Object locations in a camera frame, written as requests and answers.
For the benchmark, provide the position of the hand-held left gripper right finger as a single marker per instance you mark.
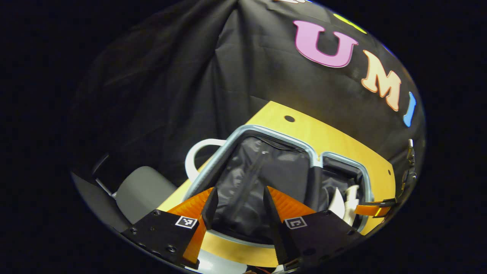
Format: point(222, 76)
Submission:
point(274, 220)

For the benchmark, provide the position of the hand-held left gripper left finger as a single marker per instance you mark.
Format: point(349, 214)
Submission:
point(210, 209)

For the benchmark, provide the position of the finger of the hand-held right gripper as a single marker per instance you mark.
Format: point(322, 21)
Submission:
point(367, 210)

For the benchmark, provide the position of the white pump bottle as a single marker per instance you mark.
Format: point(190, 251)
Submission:
point(350, 201)

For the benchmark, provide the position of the white cream tube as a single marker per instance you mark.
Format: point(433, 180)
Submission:
point(336, 205)

